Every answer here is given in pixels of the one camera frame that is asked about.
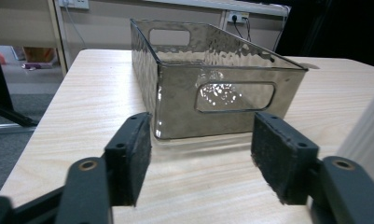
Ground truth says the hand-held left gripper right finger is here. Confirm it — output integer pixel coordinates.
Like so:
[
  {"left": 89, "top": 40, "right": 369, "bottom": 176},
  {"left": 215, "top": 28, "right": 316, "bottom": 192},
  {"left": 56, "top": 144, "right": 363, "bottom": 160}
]
[{"left": 250, "top": 111, "right": 320, "bottom": 206}]

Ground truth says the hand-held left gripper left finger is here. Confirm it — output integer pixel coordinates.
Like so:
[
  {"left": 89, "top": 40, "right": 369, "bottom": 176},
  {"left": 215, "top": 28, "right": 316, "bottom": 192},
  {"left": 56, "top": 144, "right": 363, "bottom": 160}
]
[{"left": 104, "top": 112, "right": 153, "bottom": 207}]

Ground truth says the clear plastic storage bin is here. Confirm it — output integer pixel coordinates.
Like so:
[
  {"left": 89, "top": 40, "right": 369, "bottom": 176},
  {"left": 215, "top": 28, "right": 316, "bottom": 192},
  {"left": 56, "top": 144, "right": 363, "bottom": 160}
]
[{"left": 130, "top": 18, "right": 309, "bottom": 140}]

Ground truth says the black metal stand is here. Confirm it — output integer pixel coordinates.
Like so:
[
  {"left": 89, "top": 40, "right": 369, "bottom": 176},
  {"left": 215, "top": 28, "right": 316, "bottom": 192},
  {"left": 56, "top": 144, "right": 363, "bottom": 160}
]
[{"left": 0, "top": 29, "right": 39, "bottom": 128}]

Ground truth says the orange box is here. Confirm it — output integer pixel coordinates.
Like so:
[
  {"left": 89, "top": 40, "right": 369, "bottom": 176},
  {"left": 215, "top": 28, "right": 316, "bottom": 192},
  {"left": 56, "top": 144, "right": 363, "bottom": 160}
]
[{"left": 21, "top": 46, "right": 57, "bottom": 63}]

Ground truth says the black power cable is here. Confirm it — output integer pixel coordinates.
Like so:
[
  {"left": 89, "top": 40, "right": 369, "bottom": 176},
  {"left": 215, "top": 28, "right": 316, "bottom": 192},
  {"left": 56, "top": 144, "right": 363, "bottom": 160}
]
[
  {"left": 232, "top": 16, "right": 244, "bottom": 39},
  {"left": 243, "top": 17, "right": 253, "bottom": 43}
]

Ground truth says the white cable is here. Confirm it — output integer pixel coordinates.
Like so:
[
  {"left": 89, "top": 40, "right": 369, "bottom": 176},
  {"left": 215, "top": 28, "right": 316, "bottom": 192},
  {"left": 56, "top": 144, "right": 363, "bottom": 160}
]
[{"left": 62, "top": 0, "right": 88, "bottom": 49}]

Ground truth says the white wall power socket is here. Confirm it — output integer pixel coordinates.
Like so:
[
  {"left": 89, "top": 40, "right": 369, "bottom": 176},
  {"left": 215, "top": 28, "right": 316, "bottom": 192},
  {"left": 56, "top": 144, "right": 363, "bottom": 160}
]
[
  {"left": 226, "top": 10, "right": 250, "bottom": 24},
  {"left": 59, "top": 0, "right": 90, "bottom": 10}
]

